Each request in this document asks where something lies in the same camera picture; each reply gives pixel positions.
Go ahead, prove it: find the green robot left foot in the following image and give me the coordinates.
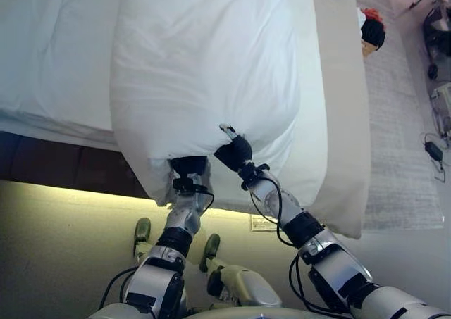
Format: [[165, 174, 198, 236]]
[[132, 217, 152, 258]]

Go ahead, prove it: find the green robot foot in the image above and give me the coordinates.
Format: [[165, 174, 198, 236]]
[[132, 217, 152, 258], [199, 232, 221, 273]]

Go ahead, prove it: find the black adapter cable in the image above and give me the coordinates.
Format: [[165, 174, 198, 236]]
[[419, 131, 451, 183]]

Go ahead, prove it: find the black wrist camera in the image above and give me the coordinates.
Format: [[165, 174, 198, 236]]
[[171, 177, 206, 194], [236, 163, 271, 190]]

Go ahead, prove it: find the green robot right foot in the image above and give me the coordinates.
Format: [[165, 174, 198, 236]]
[[199, 232, 221, 273]]

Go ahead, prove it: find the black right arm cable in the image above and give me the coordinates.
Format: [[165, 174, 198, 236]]
[[246, 177, 339, 313]]

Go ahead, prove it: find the wooden laundry basket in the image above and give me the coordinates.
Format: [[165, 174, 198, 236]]
[[361, 40, 380, 58]]

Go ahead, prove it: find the large white pillow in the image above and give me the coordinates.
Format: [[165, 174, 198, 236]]
[[109, 0, 328, 207]]

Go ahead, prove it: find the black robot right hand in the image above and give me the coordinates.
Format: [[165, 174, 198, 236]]
[[214, 123, 254, 174]]

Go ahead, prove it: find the large grey area rug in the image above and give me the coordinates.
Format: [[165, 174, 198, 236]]
[[354, 0, 451, 231]]

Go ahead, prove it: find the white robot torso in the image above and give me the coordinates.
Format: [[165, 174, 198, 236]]
[[84, 297, 318, 319]]

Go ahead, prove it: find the white sheeted mattress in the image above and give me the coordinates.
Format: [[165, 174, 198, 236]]
[[0, 0, 124, 147]]

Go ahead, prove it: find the white boxy device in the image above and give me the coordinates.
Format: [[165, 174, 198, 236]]
[[429, 86, 451, 140]]

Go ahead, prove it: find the black garment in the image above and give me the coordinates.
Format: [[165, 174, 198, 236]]
[[361, 18, 387, 49]]

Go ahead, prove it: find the black power adapter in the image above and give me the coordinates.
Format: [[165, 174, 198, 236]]
[[424, 141, 444, 160]]

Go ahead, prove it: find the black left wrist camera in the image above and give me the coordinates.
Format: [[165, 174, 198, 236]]
[[171, 177, 206, 194]]

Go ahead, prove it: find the black wheeled equipment cart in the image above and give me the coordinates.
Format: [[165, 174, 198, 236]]
[[421, 1, 451, 81]]

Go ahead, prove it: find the white robot right leg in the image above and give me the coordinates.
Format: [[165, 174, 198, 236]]
[[206, 258, 283, 311]]

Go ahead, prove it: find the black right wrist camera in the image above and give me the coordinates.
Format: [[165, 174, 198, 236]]
[[236, 163, 271, 190]]

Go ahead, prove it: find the red garment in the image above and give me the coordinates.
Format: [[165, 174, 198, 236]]
[[364, 7, 384, 23]]

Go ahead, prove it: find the dark brown bed frame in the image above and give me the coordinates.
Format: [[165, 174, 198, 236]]
[[0, 130, 156, 199]]

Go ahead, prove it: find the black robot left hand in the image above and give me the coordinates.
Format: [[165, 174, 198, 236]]
[[168, 155, 211, 179]]

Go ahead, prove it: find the beige bed blanket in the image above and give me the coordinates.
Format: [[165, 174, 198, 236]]
[[309, 0, 373, 239]]

